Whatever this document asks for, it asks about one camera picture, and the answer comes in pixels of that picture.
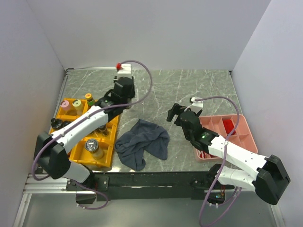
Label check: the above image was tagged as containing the round black cap dark bottle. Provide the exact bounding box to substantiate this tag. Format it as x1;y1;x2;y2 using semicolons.
51;118;63;131

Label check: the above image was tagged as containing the red packet in tray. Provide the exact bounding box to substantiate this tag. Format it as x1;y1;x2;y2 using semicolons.
223;119;235;135

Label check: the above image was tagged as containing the yellow compartment organizer tray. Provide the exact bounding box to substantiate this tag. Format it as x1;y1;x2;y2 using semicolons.
50;98;120;168

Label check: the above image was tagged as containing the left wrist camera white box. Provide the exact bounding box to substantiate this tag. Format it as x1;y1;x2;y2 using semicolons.
116;63;132;77

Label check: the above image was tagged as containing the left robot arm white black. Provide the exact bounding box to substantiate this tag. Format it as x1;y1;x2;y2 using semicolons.
32;77;135;190

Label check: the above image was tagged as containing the white powder bottle black cap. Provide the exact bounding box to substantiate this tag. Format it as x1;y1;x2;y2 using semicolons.
62;121;71;127

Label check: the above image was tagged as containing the pink lid bottle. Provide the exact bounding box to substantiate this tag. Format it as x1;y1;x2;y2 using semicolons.
60;100;71;115

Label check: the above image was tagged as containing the yellow cap green label bottle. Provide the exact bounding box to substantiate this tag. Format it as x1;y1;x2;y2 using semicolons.
85;93;95;106

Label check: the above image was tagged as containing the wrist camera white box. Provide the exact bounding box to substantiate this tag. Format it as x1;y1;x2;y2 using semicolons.
188;97;204;113
116;63;132;77

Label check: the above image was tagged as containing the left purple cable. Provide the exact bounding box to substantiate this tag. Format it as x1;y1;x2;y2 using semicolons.
31;59;153;210

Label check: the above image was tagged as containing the dark blue cloth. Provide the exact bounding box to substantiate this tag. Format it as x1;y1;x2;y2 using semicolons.
115;119;170;171

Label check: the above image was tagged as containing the pink compartment tray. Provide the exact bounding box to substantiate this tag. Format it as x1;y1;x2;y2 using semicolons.
193;114;258;163

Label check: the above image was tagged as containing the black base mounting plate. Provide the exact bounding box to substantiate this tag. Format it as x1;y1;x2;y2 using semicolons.
65;171;235;205

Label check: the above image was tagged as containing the green lid cream bottle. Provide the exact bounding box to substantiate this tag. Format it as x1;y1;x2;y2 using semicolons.
72;99;83;116

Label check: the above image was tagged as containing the aluminium frame rail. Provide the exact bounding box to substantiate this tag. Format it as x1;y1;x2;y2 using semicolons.
13;174;93;227

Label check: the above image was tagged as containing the red white striped packet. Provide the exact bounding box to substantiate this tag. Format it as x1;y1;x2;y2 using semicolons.
198;151;212;159

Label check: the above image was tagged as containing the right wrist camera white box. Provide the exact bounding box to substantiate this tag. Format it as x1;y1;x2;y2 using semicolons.
188;97;204;113

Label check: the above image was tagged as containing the salt grinder black top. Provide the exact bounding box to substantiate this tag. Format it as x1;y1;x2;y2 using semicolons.
85;139;104;160

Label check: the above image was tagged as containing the yellow cap chili sauce bottle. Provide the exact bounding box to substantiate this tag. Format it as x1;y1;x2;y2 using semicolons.
125;102;132;109

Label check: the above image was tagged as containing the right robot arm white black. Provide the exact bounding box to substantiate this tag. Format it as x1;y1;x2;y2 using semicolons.
167;103;291;205

